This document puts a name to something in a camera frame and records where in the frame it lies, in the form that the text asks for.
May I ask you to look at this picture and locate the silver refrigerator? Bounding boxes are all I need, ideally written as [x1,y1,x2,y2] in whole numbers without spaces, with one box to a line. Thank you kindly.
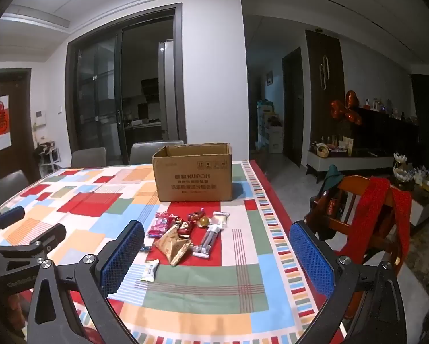
[158,41,175,142]

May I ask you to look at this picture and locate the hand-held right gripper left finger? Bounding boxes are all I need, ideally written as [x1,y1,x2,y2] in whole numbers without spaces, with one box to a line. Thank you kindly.
[27,220,145,344]

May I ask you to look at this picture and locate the red scarf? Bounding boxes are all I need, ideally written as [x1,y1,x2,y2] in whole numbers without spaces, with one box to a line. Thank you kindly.
[343,176,412,266]

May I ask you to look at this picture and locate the colourful patchwork tablecloth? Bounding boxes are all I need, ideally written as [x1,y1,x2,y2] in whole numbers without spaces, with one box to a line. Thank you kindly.
[0,160,344,344]

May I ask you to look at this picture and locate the white square snack packet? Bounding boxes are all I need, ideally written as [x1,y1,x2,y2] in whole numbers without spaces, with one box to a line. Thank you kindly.
[210,212,230,227]

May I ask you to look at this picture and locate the wooden chair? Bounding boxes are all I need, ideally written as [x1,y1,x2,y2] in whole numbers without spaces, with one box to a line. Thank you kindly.
[304,175,412,316]

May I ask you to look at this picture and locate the green cloth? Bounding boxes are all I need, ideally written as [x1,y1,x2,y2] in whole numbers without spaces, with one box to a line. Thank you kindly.
[324,165,344,190]

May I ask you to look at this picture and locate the grey long snack packet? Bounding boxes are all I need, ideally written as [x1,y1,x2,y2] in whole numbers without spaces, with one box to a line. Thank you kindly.
[192,223,224,259]

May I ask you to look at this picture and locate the dark framed glass sliding door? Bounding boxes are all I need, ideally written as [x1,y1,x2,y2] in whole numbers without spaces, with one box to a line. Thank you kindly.
[67,3,183,167]

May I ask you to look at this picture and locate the brown cardboard box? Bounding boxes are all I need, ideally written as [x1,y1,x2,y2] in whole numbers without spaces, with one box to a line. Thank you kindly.
[152,142,234,202]

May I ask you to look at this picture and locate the pink snack packet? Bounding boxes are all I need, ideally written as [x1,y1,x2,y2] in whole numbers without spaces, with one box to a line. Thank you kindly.
[147,212,177,238]

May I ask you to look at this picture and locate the lotus flower lamp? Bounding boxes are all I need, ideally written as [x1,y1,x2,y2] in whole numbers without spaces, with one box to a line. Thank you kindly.
[394,152,413,187]

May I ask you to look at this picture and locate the white low cabinet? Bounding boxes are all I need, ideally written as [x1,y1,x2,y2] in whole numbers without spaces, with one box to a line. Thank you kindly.
[306,148,394,176]

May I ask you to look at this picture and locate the red foil balloons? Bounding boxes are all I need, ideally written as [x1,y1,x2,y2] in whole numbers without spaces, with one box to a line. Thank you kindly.
[330,89,364,126]

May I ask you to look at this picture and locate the white shoe rack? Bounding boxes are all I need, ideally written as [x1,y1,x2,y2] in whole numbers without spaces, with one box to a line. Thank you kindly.
[35,140,62,173]

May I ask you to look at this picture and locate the small white snack packet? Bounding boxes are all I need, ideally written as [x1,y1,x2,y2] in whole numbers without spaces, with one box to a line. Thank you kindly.
[140,259,160,282]

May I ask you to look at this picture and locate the dark hallway door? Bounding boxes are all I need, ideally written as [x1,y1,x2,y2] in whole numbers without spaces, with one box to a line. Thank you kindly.
[282,47,304,168]

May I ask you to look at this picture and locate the red and white door poster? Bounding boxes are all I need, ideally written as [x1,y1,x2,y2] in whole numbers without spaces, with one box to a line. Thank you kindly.
[0,95,10,152]

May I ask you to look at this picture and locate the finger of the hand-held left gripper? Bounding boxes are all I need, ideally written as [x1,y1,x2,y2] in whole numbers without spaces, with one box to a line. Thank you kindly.
[0,206,26,248]
[0,223,67,259]

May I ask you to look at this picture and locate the dark tall wardrobe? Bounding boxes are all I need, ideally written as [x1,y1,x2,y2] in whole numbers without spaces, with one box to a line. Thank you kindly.
[305,30,346,151]

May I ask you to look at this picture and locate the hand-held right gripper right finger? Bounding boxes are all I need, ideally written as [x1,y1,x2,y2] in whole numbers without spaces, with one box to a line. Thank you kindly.
[289,220,409,344]

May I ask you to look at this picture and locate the tan triangular snack packet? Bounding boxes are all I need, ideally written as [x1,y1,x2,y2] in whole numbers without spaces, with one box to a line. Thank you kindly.
[153,224,193,266]

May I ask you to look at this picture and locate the brown wooden door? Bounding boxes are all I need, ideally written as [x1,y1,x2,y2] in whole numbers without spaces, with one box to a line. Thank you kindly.
[0,68,39,205]

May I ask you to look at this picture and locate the white toy shelf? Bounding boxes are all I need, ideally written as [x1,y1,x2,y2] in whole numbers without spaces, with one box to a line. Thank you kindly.
[256,100,284,153]

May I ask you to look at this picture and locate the dark sideboard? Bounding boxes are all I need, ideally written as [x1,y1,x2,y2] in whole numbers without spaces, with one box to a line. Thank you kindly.
[354,107,419,158]

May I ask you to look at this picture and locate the grey dining chair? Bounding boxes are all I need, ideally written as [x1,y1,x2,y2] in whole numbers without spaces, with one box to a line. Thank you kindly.
[71,147,107,168]
[0,170,30,206]
[129,140,184,165]

